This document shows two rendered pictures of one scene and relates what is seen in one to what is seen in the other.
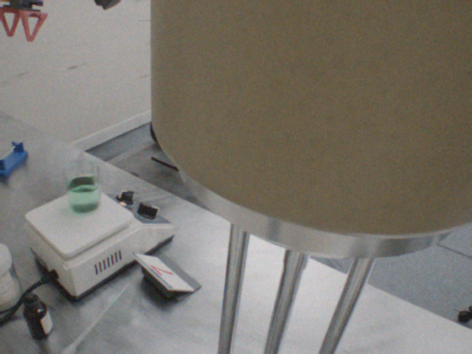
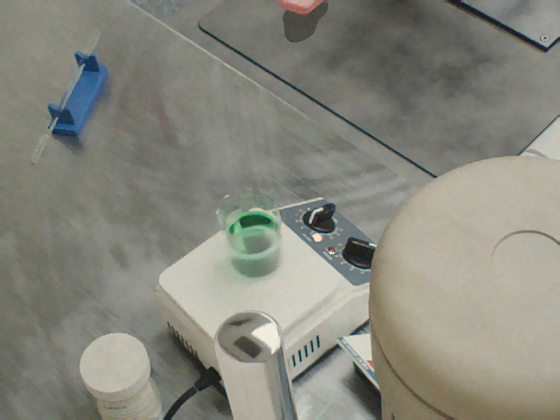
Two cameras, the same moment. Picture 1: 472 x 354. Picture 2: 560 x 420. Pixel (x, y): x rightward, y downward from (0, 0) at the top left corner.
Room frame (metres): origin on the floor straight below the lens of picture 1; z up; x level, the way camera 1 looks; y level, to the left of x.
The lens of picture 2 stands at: (-0.11, -0.03, 1.67)
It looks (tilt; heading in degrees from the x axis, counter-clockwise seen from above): 52 degrees down; 22
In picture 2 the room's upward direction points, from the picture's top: 9 degrees counter-clockwise
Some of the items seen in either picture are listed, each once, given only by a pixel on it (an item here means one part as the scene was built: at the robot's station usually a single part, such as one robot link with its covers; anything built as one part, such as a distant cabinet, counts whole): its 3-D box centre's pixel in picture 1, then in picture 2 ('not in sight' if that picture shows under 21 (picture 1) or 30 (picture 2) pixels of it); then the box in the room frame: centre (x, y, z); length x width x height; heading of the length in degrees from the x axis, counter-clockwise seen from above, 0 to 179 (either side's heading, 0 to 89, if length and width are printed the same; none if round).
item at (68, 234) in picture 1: (79, 217); (248, 282); (0.42, 0.22, 0.83); 0.12 x 0.12 x 0.01; 55
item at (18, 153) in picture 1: (9, 157); (76, 90); (0.67, 0.50, 0.77); 0.10 x 0.03 x 0.04; 0
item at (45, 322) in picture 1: (35, 312); not in sight; (0.28, 0.23, 0.78); 0.03 x 0.03 x 0.07
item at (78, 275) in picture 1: (97, 232); (276, 293); (0.44, 0.21, 0.79); 0.22 x 0.13 x 0.08; 145
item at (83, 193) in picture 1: (84, 186); (256, 236); (0.44, 0.22, 0.87); 0.06 x 0.05 x 0.08; 84
